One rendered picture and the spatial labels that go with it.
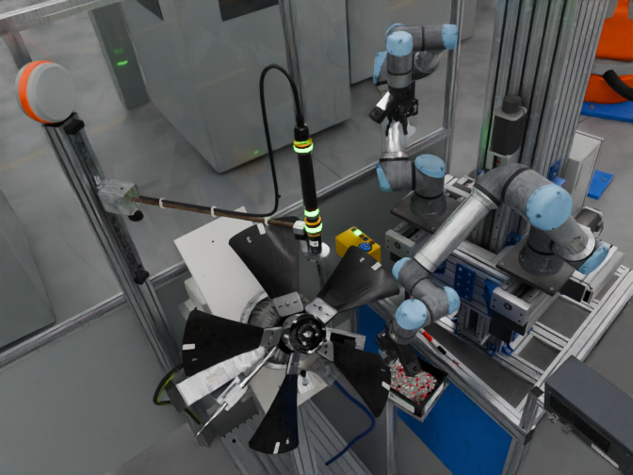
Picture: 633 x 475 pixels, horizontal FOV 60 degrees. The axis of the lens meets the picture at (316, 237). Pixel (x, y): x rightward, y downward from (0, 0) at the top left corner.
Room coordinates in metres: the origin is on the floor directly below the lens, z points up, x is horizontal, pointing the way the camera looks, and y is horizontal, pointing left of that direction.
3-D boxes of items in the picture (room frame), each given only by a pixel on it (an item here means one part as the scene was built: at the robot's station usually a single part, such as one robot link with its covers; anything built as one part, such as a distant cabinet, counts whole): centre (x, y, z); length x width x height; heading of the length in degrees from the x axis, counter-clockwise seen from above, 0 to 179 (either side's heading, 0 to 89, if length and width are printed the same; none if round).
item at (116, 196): (1.35, 0.58, 1.54); 0.10 x 0.07 x 0.08; 66
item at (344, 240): (1.53, -0.15, 1.02); 0.16 x 0.10 x 0.11; 31
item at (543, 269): (1.34, -0.79, 1.09); 0.15 x 0.15 x 0.10
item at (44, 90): (1.38, 0.66, 1.88); 0.17 x 0.15 x 0.16; 121
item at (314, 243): (1.09, 0.00, 1.66); 0.04 x 0.04 x 0.46
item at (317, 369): (1.07, 0.03, 0.91); 0.12 x 0.08 x 0.12; 31
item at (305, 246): (1.09, 0.01, 1.50); 0.09 x 0.07 x 0.10; 66
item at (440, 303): (1.00, -0.31, 1.30); 0.11 x 0.11 x 0.08; 24
